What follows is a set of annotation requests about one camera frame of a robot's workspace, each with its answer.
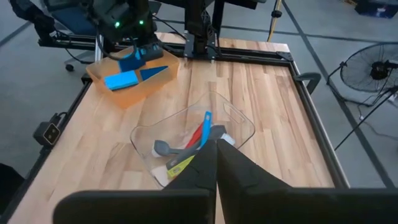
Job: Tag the clear plastic bin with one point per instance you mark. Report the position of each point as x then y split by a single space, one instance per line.
236 130

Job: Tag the blue dish brush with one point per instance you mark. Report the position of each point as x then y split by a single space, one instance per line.
205 127

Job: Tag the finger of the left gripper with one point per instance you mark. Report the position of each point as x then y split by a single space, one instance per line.
152 52

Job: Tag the blue office chair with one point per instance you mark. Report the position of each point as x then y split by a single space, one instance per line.
74 18

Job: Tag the black floor fan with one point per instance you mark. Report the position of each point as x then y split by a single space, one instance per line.
370 68

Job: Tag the green dish brush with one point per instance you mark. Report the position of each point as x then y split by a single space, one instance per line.
180 168

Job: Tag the orange translucent plastic bin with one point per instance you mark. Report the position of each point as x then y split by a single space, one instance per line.
133 93

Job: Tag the blue scrub sponge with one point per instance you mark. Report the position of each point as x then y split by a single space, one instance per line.
121 80
153 72

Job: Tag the red dish brush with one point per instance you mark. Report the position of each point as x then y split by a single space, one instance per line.
194 137

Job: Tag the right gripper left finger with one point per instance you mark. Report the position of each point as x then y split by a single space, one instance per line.
140 207

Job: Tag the dark grey dish brush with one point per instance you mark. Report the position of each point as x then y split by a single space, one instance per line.
161 147
217 131

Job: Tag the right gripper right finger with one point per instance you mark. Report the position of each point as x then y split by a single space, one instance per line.
295 207

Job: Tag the black floor equipment case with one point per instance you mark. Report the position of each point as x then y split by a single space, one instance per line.
376 7

